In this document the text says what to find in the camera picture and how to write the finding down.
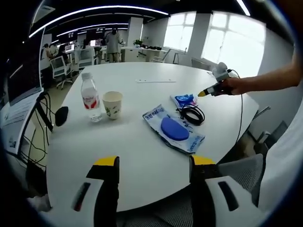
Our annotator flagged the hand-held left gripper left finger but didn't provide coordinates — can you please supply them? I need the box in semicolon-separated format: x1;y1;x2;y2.
71;155;121;227

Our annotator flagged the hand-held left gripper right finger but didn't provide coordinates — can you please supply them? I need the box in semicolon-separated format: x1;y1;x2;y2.
189;155;260;227

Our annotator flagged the blue floral packet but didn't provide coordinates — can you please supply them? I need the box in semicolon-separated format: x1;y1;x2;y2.
170;93;199;107

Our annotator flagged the clear packet with blue pad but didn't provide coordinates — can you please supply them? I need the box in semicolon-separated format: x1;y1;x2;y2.
142;104;206;154

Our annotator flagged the white paper cup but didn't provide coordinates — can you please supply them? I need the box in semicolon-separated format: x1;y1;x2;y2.
102;91;124;120

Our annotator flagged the clear plastic water bottle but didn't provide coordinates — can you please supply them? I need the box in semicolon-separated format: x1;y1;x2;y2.
80;72;103;123

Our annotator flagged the person's right hand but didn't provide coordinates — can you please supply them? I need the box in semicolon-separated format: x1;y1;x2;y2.
223;77;248;96

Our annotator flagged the wide bright window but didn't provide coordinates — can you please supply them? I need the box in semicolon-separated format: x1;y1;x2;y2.
201;11;266;79

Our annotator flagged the grey mesh office chair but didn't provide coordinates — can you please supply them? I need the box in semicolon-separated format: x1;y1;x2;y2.
118;153;265;227

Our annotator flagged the narrow bright window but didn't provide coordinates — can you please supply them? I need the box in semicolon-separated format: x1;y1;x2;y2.
163;13;197;53

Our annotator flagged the grey padded chair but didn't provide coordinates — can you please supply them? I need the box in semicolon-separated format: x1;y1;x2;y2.
253;119;288;154

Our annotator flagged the white low cabinet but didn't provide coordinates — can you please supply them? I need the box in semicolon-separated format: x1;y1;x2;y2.
120;46;169;62

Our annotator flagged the white office chair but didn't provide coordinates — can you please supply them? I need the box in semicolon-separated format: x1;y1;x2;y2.
49;55;73;90
77;47;98;70

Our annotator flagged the silver laptop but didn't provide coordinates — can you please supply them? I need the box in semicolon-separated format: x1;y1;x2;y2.
0;27;46;156

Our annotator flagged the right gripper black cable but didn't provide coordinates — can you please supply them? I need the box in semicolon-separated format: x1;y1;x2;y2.
227;69;244;145

